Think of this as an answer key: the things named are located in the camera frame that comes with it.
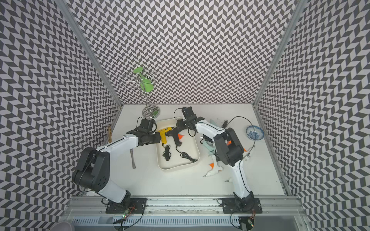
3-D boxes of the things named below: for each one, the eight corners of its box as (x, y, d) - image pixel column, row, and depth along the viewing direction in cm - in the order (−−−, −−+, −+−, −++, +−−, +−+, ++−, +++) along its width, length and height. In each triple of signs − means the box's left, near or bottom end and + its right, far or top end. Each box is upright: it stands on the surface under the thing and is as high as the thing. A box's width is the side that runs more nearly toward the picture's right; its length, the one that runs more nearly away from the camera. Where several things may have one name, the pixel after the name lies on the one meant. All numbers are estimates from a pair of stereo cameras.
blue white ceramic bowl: (246, 141, 101) (249, 136, 95) (243, 130, 107) (246, 125, 101) (261, 141, 101) (265, 136, 95) (257, 130, 107) (261, 125, 101)
